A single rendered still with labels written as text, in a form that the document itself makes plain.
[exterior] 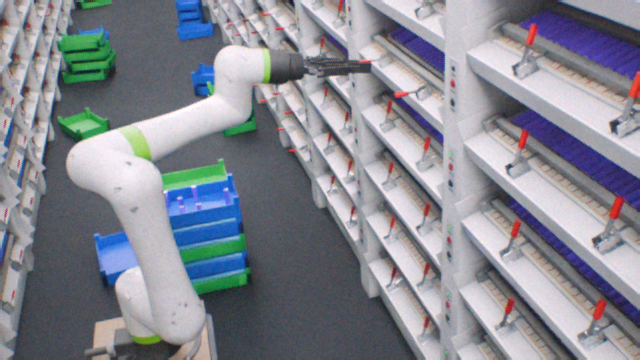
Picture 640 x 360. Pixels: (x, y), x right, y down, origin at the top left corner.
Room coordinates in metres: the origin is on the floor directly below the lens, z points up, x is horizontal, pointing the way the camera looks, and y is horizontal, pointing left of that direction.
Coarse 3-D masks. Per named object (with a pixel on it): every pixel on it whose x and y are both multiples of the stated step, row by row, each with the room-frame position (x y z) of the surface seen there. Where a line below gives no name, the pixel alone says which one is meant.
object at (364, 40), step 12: (384, 24) 1.98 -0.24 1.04; (396, 24) 1.98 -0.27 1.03; (360, 36) 1.96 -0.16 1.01; (372, 36) 1.95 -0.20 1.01; (384, 36) 1.96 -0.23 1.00; (360, 48) 1.96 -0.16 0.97; (372, 48) 1.93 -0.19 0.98; (420, 60) 1.72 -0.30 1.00; (384, 72) 1.74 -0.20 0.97; (396, 72) 1.71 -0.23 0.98; (432, 72) 1.63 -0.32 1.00; (396, 84) 1.65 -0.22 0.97; (408, 84) 1.62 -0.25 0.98; (408, 96) 1.57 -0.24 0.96; (432, 96) 1.51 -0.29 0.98; (420, 108) 1.51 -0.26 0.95; (432, 108) 1.46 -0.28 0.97; (432, 120) 1.44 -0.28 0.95
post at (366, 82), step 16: (352, 0) 1.98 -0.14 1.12; (368, 16) 1.97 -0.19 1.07; (384, 16) 1.98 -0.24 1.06; (352, 32) 2.00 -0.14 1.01; (352, 48) 2.00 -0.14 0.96; (368, 80) 1.96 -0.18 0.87; (352, 96) 2.03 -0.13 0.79; (352, 112) 2.04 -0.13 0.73; (368, 128) 1.96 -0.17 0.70; (368, 144) 1.96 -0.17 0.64; (368, 192) 1.96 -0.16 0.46; (368, 224) 1.96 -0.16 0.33; (368, 240) 1.96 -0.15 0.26; (368, 272) 1.96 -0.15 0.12; (368, 288) 1.97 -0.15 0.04
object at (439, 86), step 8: (376, 40) 1.92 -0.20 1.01; (384, 40) 1.89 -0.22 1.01; (376, 48) 1.89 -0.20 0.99; (384, 48) 1.86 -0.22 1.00; (392, 48) 1.81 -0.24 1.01; (400, 56) 1.74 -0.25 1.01; (408, 64) 1.68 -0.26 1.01; (416, 64) 1.66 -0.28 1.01; (408, 72) 1.66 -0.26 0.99; (416, 72) 1.64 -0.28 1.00; (424, 72) 1.60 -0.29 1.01; (424, 80) 1.58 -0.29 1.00; (432, 80) 1.54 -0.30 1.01; (440, 88) 1.49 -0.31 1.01
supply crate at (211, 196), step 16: (176, 192) 2.26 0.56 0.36; (192, 192) 2.27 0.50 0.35; (208, 192) 2.28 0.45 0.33; (176, 208) 2.20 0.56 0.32; (192, 208) 2.19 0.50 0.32; (208, 208) 2.18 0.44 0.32; (224, 208) 2.10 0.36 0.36; (240, 208) 2.11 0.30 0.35; (176, 224) 2.06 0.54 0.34; (192, 224) 2.07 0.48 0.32
